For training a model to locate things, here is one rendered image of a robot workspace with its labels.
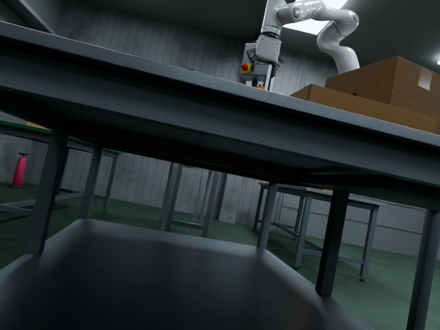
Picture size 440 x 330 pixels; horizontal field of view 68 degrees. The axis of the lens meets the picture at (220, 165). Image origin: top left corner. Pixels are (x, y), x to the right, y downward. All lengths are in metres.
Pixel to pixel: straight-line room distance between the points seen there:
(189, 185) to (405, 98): 5.16
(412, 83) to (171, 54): 5.56
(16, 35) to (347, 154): 0.55
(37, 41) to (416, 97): 0.96
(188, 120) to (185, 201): 5.48
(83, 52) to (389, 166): 0.55
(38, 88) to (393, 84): 0.87
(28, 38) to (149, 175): 5.55
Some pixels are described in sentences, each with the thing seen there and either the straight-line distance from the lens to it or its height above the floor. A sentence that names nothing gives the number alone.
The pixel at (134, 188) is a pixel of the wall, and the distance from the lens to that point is 6.07.
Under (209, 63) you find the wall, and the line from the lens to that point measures 6.34.
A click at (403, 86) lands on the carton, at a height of 1.04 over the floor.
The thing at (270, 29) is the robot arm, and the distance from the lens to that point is 1.48.
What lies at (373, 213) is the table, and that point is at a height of 0.66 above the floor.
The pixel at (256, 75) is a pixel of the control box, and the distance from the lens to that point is 1.88.
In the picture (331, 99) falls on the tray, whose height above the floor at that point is 0.85.
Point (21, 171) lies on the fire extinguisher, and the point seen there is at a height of 0.26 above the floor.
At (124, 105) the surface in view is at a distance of 0.54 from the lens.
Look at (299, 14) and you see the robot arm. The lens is 1.51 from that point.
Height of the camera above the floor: 0.68
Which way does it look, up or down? 3 degrees up
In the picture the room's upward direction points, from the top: 11 degrees clockwise
